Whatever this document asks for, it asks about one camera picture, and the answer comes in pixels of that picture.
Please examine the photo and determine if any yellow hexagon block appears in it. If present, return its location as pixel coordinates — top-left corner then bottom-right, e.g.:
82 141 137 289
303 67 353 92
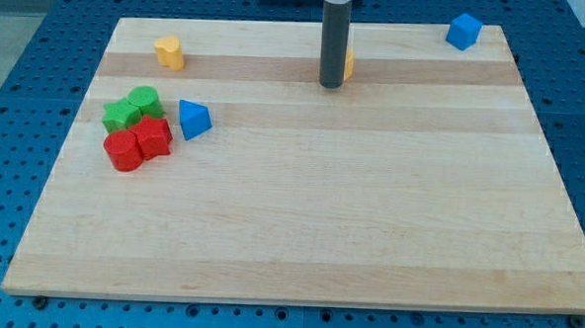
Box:
344 47 355 81

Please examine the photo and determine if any blue cube block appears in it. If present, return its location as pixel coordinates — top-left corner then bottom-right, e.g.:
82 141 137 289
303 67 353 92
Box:
446 13 482 50

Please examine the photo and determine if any blue triangular prism block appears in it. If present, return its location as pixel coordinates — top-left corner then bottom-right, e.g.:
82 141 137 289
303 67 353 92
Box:
179 100 212 140

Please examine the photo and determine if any light wooden board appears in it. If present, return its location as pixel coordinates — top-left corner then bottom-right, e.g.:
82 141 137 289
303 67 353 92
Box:
1 18 585 315

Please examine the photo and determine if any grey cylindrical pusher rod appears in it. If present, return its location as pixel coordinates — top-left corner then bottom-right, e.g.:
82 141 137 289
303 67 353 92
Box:
319 0 352 90

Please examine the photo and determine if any red star block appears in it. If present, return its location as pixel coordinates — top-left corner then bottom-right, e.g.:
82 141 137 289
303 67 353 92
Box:
129 115 173 161

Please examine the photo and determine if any green cylinder block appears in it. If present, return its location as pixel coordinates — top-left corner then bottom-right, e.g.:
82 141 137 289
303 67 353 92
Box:
127 85 165 119

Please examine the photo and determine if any red cylinder block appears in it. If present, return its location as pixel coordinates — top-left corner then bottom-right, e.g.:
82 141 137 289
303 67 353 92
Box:
104 129 144 172

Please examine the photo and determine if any yellow heart block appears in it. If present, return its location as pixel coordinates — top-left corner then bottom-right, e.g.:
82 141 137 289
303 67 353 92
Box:
153 36 185 71

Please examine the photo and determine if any green star block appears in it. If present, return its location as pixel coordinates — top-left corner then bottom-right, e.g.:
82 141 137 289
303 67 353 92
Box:
102 98 142 133

